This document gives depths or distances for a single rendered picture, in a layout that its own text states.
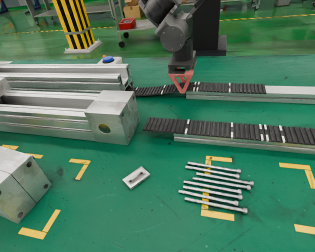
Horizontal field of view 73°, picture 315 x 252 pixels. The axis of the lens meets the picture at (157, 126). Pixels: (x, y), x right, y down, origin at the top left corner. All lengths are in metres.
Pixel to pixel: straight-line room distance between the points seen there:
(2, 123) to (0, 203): 0.35
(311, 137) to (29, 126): 0.68
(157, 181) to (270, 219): 0.21
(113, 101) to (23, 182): 0.25
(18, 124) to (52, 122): 0.14
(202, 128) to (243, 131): 0.09
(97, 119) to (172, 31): 0.26
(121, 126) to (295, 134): 0.37
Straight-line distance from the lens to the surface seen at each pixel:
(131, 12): 5.67
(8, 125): 0.73
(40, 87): 0.86
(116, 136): 0.52
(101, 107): 0.51
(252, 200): 0.43
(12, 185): 0.46
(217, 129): 0.50
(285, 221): 0.43
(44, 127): 0.64
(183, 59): 0.60
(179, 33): 0.50
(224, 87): 0.66
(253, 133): 0.50
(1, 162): 0.49
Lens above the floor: 1.14
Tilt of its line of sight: 39 degrees down
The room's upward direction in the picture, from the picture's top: 9 degrees counter-clockwise
